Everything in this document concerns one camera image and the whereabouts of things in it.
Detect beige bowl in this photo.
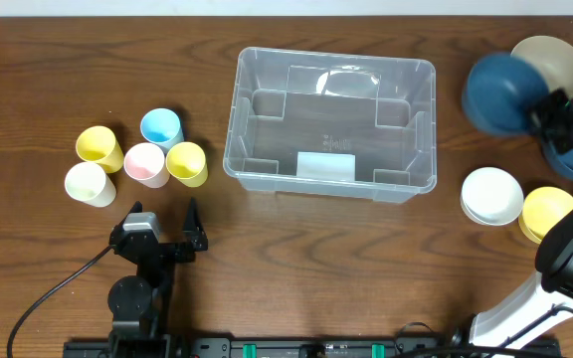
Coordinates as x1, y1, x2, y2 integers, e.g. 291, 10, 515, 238
511, 36, 573, 98

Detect yellow small bowl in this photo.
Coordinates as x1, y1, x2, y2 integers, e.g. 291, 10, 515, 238
518, 187, 573, 244

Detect white small bowl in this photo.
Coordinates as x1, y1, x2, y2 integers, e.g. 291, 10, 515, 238
460, 167, 524, 226

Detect clear plastic storage bin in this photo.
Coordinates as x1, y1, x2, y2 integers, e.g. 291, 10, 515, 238
223, 47, 437, 203

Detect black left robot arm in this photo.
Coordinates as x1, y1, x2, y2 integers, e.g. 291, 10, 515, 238
107, 199, 208, 338

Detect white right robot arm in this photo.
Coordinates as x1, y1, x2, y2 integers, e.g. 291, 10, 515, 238
462, 56, 573, 355

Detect pink cup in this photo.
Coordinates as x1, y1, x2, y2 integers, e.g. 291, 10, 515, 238
123, 142, 170, 189

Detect white cup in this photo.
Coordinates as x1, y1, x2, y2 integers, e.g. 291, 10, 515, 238
64, 162, 116, 208

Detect yellow cup right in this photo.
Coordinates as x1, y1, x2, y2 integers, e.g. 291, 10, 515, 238
165, 141, 208, 188

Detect yellow cup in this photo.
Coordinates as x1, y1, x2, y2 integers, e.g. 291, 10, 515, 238
76, 125, 123, 173
165, 141, 208, 188

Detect yellow cup left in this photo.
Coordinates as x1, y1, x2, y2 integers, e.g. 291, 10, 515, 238
76, 125, 123, 173

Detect light blue cup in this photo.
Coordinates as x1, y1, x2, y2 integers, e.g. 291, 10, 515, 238
140, 108, 184, 153

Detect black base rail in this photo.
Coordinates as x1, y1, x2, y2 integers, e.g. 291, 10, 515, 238
62, 335, 564, 358

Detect black cable left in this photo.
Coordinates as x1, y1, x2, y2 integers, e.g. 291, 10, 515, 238
6, 244, 117, 358

